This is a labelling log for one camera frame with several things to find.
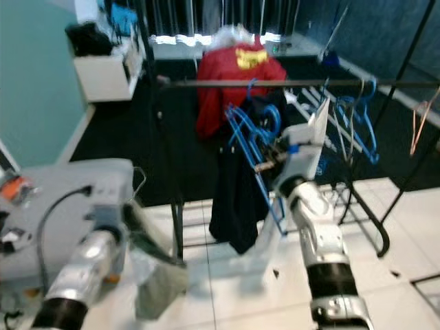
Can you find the mottled grey garment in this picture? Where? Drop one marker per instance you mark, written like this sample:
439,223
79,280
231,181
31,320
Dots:
155,289

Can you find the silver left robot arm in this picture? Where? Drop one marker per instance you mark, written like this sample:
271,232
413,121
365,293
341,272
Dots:
89,275

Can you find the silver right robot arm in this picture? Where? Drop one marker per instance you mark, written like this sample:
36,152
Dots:
323,240

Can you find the dark navy garment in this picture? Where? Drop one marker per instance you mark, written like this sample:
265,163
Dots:
237,199

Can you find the white printed T-shirt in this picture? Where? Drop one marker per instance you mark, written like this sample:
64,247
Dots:
318,120

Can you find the black metal clothes rack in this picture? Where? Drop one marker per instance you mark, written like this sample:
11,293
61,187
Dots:
302,83

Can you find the yellow cloth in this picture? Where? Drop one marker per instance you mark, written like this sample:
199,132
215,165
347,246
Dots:
251,58

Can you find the grey ottoman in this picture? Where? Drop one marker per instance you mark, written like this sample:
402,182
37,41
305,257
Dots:
41,206

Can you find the blue mop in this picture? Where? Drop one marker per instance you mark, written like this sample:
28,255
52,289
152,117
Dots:
330,59

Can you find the white crumpled plastic bag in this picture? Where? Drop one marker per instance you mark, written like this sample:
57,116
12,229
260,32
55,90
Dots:
230,36

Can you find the small clear packet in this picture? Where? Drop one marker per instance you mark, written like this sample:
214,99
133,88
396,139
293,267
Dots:
14,240

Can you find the orange packet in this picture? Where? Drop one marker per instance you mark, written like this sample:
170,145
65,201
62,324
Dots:
15,189

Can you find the dark curtain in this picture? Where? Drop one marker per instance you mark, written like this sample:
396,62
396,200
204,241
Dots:
220,15

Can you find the white cabinet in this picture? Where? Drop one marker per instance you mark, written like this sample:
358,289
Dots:
103,79

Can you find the black backpack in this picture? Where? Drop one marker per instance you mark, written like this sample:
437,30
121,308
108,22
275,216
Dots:
88,40

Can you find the blue bag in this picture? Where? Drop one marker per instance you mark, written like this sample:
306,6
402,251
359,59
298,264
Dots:
124,19

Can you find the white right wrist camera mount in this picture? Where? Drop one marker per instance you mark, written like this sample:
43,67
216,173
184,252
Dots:
306,148

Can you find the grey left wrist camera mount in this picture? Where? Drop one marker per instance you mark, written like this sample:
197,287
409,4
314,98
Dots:
110,206

